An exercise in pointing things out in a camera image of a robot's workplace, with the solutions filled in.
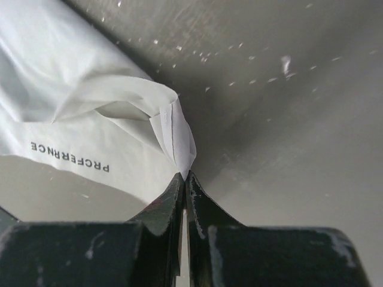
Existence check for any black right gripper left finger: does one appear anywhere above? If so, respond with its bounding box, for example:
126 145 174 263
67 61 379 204
1 174 184 286

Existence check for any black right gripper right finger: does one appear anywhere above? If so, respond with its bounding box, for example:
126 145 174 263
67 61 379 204
185 173 370 286

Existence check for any white underwear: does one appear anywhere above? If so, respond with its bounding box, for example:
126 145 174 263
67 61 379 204
1 1 196 203

